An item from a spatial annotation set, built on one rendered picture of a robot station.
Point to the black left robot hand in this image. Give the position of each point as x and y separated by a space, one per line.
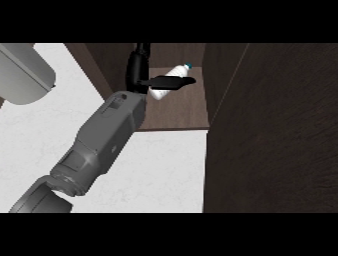
137 68

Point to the clear plastic water bottle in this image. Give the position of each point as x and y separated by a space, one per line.
177 70

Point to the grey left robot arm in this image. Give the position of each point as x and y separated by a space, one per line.
107 133

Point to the open brown wooden cabinet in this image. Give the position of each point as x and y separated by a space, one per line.
180 110

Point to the dark wooden cabinet door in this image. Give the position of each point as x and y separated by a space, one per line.
283 133

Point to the pale grey appliance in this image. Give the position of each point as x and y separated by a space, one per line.
13 73

